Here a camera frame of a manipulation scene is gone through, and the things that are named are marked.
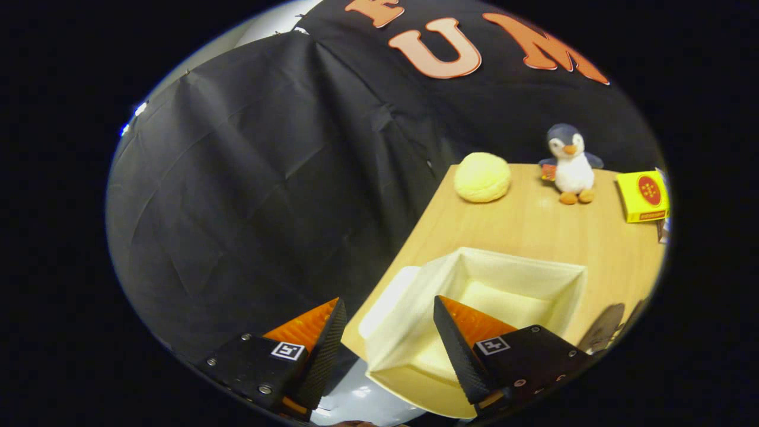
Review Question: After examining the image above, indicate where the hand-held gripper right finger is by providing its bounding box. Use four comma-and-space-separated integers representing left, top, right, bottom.
433, 295, 594, 419

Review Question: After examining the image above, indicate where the yellow round plush bun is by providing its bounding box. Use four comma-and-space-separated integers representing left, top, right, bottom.
454, 152, 512, 203

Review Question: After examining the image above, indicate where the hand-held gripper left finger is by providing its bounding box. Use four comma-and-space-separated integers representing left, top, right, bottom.
199, 297, 349, 423

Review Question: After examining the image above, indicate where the yellow book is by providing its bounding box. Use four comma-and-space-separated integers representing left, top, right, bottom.
616, 170, 671, 224

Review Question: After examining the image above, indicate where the cream fabric storage box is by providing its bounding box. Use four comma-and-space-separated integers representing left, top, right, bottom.
365, 246, 589, 419

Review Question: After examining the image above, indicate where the penguin plush toy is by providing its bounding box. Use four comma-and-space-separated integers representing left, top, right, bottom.
538, 123, 604, 205

